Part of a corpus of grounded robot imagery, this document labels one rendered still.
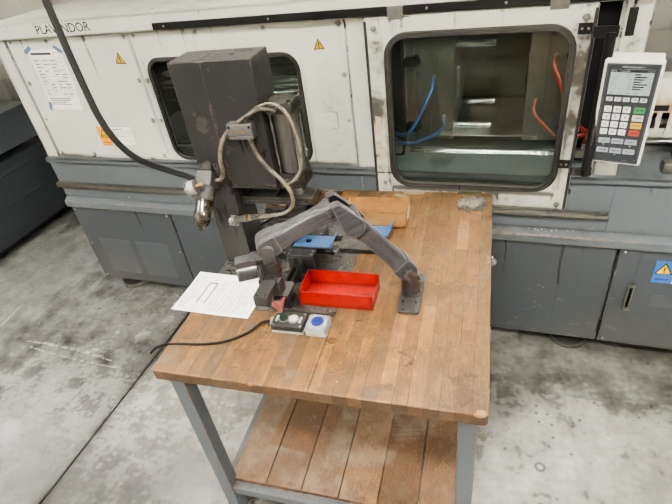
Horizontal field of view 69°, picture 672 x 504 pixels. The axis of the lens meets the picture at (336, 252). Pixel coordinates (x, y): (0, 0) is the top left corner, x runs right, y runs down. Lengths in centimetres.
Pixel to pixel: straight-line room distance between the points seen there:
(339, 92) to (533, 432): 170
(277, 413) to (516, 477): 102
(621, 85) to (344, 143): 109
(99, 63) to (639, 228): 256
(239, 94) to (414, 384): 97
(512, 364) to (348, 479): 108
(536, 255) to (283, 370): 138
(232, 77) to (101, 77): 136
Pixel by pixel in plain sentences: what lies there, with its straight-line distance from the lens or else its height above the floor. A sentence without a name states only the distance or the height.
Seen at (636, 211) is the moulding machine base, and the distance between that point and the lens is 233.
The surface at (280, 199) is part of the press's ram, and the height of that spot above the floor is 118.
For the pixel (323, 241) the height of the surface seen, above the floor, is 99.
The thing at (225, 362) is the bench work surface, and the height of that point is 90.
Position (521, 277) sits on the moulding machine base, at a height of 43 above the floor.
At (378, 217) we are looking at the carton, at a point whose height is 95.
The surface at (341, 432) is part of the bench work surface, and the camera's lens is 215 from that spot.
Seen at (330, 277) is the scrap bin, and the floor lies 93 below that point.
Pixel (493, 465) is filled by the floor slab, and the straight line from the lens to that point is 233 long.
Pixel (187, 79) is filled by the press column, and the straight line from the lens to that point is 163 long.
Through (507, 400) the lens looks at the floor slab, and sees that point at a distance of 253.
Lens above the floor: 199
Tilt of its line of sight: 35 degrees down
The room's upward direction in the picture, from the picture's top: 8 degrees counter-clockwise
